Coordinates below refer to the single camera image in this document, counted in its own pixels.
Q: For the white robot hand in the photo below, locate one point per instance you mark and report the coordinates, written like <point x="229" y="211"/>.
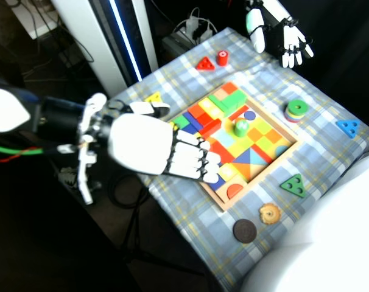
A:
<point x="142" y="143"/>
<point x="293" y="35"/>

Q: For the green cylinder peg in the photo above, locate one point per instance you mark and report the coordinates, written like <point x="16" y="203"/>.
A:
<point x="240" y="131"/>

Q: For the wooden block tray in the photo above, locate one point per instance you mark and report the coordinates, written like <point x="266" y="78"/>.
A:
<point x="272" y="164"/>

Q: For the yellow triangle with holes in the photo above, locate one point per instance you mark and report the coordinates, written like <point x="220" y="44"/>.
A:
<point x="148" y="99"/>

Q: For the blue plaid cloth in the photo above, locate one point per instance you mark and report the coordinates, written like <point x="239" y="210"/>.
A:
<point x="263" y="76"/>

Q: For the yellow cube marked E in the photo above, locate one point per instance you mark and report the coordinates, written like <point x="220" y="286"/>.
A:
<point x="206" y="103"/>

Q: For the red cylinder marked Q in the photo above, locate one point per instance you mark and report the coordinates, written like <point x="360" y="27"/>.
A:
<point x="222" y="61"/>

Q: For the sneaker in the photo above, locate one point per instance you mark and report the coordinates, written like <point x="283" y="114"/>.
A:
<point x="67" y="176"/>

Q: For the black tripod stand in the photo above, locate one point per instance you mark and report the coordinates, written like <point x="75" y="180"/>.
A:
<point x="132" y="237"/>

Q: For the red triangle with holes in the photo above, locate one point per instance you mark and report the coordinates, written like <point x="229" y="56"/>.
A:
<point x="202" y="67"/>

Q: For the white power strip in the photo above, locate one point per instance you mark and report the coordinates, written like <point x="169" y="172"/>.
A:
<point x="192" y="25"/>

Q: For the black box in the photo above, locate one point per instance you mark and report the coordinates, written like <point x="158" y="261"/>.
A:
<point x="175" y="44"/>

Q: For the blue triangle with holes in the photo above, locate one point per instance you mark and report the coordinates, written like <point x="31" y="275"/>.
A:
<point x="349" y="126"/>

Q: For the white column with blue light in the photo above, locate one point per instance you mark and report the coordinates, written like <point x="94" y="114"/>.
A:
<point x="81" y="30"/>

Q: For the chocolate toy cookie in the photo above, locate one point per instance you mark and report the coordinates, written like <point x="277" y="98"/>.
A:
<point x="244" y="231"/>

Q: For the beige toy cookie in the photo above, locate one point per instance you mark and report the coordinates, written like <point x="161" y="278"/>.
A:
<point x="265" y="217"/>

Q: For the green triangle with holes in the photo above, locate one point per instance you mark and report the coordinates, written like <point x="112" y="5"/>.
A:
<point x="285" y="184"/>

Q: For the white shelf board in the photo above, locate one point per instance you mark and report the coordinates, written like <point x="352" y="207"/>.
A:
<point x="35" y="24"/>

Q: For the white robot body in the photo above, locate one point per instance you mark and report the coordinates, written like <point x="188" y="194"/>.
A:
<point x="324" y="243"/>

